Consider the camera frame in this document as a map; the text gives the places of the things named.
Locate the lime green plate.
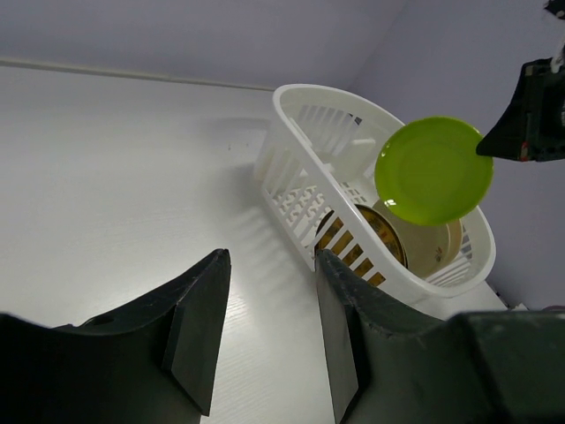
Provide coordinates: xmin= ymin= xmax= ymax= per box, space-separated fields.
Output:
xmin=373 ymin=117 xmax=493 ymax=225

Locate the yellow patterned plate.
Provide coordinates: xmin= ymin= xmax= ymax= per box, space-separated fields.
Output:
xmin=314 ymin=205 xmax=408 ymax=287

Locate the white plastic dish rack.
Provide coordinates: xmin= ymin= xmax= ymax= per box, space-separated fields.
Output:
xmin=254 ymin=84 xmax=495 ymax=305

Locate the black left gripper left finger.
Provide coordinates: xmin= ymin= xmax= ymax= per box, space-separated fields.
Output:
xmin=1 ymin=249 xmax=231 ymax=423

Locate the cream plate with flower print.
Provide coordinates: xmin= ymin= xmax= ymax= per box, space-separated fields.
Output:
xmin=373 ymin=201 xmax=463 ymax=279

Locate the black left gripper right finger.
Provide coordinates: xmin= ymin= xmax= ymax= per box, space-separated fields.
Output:
xmin=315 ymin=250 xmax=564 ymax=423

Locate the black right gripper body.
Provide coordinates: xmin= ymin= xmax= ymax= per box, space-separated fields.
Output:
xmin=476 ymin=58 xmax=564 ymax=162

